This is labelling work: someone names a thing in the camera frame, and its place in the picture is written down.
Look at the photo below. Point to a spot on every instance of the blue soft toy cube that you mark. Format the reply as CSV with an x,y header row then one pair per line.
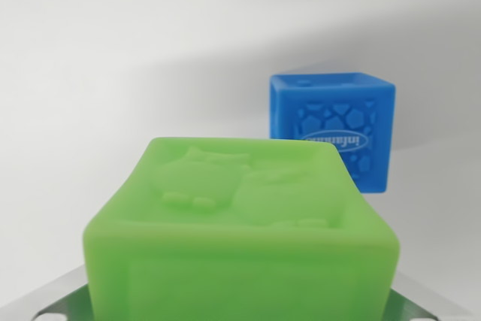
x,y
338,110

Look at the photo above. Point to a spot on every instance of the gripper left finger with black rubber pad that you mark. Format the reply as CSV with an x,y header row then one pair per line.
x,y
56,298

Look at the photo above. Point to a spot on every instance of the gripper right finger with black rubber pad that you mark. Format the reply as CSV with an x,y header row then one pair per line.
x,y
443,302

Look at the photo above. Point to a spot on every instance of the green soft toy cube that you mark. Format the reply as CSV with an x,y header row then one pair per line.
x,y
240,253

